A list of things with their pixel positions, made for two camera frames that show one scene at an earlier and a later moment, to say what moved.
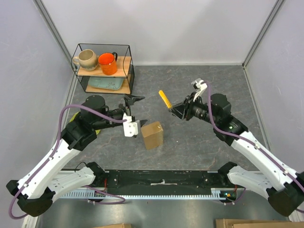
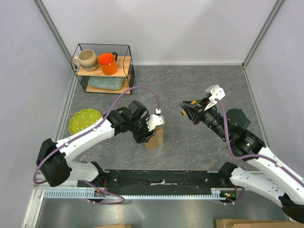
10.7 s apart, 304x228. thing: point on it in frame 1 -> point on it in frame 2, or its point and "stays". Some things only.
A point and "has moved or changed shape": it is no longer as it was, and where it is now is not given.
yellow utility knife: [165, 99] has moved or changed shape
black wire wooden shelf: [104, 68] stays
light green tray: [113, 83] stays
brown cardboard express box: [153, 134] stays
